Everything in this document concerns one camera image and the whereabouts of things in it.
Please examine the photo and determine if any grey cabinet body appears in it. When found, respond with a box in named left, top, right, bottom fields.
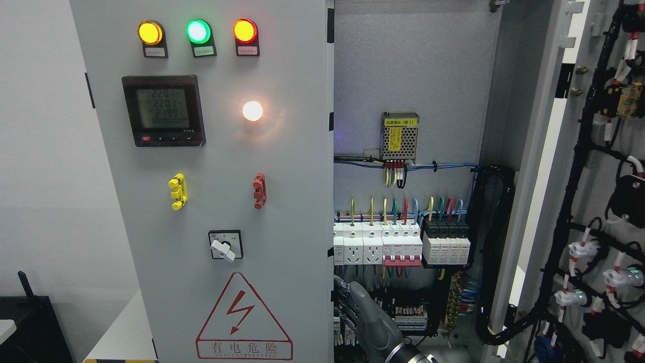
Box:
left=315, top=1, right=588, bottom=362

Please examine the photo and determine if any grey cabinet door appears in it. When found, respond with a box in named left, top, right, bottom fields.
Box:
left=71, top=1, right=334, bottom=362
left=507, top=1, right=643, bottom=362

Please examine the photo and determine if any red indicator lamp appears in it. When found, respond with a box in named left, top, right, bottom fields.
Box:
left=233, top=18, right=258, bottom=44

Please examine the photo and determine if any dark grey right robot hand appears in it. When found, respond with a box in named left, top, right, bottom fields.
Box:
left=334, top=275, right=427, bottom=362

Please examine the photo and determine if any black white surge protector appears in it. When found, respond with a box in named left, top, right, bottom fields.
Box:
left=422, top=218, right=473, bottom=270

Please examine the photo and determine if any black digital power meter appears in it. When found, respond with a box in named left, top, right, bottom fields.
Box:
left=121, top=75, right=207, bottom=147

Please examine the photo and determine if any black right cable harness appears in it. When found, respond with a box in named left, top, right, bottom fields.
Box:
left=471, top=165, right=550, bottom=346

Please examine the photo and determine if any yellow terminal post block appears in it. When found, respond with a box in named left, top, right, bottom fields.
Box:
left=168, top=173, right=187, bottom=211

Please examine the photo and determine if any green indicator lamp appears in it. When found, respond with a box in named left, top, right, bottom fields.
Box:
left=185, top=18, right=212, bottom=44

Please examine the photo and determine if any white glowing indicator lamp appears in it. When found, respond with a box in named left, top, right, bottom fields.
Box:
left=242, top=101, right=264, bottom=122

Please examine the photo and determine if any yellow indicator lamp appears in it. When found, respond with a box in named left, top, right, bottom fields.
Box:
left=138, top=20, right=164, bottom=46

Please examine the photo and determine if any red electric hazard warning sticker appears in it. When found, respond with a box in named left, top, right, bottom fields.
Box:
left=196, top=272, right=293, bottom=360

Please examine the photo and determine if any white socket breaker row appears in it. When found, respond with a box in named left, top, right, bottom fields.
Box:
left=333, top=221, right=422, bottom=267

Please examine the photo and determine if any white rotary selector switch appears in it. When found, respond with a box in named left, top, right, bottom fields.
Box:
left=208, top=229, right=244, bottom=263

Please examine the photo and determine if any metal mesh power supply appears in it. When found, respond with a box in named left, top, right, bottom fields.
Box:
left=380, top=112, right=419, bottom=161

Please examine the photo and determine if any black box with antenna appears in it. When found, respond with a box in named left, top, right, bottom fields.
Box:
left=1, top=271, right=73, bottom=362

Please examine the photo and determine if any lower relay terminal row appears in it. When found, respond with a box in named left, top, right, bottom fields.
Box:
left=332, top=286, right=428, bottom=353

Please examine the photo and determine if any red terminal post block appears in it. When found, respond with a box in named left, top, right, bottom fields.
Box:
left=252, top=172, right=267, bottom=210

